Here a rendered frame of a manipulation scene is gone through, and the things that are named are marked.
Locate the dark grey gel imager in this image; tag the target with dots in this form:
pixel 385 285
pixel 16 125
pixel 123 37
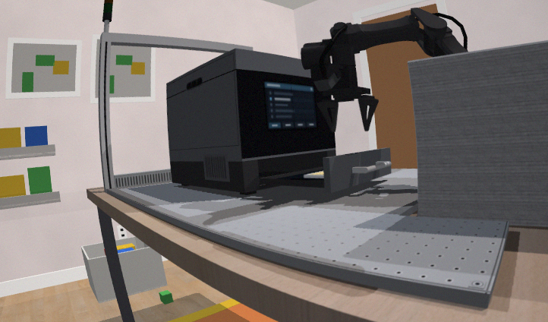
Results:
pixel 228 115

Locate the green stack light segment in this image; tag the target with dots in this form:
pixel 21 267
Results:
pixel 107 8

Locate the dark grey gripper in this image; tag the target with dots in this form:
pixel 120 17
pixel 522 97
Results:
pixel 344 95

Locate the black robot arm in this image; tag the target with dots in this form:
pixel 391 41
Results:
pixel 360 37

